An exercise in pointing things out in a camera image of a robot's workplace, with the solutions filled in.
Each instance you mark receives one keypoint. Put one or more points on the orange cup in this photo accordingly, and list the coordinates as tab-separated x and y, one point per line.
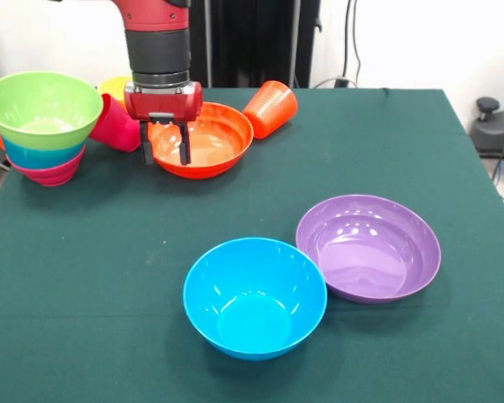
271	109

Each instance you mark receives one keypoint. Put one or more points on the large blue bowl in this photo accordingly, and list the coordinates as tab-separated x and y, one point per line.
252	310

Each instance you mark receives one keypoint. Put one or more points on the large orange bowl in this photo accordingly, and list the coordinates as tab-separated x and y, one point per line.
218	142

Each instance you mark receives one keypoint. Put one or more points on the dark green tablecloth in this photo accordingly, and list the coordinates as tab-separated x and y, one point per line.
403	336

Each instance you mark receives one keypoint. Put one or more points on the green bowl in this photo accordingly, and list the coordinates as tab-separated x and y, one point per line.
42	109

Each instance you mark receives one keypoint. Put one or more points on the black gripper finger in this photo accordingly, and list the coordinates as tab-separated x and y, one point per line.
147	144
185	144

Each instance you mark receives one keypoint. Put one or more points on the yellow cup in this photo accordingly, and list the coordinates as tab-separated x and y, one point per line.
115	88

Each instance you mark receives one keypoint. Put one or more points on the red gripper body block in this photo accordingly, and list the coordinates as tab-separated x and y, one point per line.
164	103

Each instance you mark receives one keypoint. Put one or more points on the small blue bowl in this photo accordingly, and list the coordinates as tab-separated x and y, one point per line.
42	158

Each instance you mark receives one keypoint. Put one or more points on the pink bowl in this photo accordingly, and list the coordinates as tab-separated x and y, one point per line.
52	176

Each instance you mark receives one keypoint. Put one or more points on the pink cup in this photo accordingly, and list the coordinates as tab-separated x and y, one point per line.
115	128

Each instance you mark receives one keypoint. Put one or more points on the purple bowl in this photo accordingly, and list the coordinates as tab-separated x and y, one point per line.
361	252

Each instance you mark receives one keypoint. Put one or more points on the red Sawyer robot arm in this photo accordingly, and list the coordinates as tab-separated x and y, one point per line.
159	42

